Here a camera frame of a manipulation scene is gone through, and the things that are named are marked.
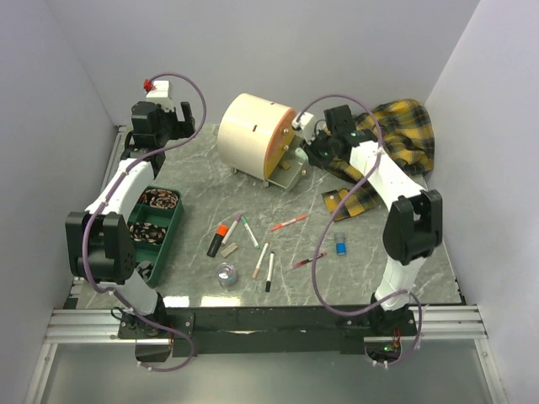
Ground round drawer organizer box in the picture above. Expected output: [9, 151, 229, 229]
[216, 93, 306, 190]

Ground grey eraser block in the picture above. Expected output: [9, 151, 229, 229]
[221, 243, 238, 258]

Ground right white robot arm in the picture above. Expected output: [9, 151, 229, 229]
[312, 105, 443, 335]

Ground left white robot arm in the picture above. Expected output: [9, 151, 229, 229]
[65, 101, 195, 338]

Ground orange red pen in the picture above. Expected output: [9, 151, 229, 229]
[270, 214, 309, 231]

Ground yellow plaid cloth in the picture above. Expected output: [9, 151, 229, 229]
[322, 98, 435, 222]

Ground green compartment tray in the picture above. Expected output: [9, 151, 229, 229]
[128, 187, 184, 288]

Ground blue glue stick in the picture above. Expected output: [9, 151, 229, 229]
[334, 232, 346, 256]

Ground green cap marker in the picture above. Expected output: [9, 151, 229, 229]
[241, 215, 260, 249]

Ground dark red pen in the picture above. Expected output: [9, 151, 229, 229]
[290, 252, 327, 270]

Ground purple cap marker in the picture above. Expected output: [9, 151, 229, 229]
[221, 214, 242, 246]

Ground black cap marker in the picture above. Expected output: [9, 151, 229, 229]
[264, 251, 275, 293]

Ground orange black highlighter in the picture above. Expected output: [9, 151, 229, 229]
[206, 224, 228, 258]

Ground black binder clips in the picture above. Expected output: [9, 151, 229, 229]
[136, 261, 153, 282]

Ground pink cap marker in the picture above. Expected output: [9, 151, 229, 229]
[252, 242, 270, 279]

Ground clear tape roll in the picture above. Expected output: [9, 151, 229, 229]
[216, 263, 238, 289]

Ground black base beam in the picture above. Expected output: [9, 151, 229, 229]
[118, 306, 419, 358]

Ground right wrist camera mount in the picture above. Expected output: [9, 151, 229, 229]
[291, 112, 316, 143]

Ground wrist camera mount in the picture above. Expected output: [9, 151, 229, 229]
[291, 112, 316, 143]
[143, 79, 175, 113]

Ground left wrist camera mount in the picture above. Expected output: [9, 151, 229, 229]
[143, 79, 175, 113]

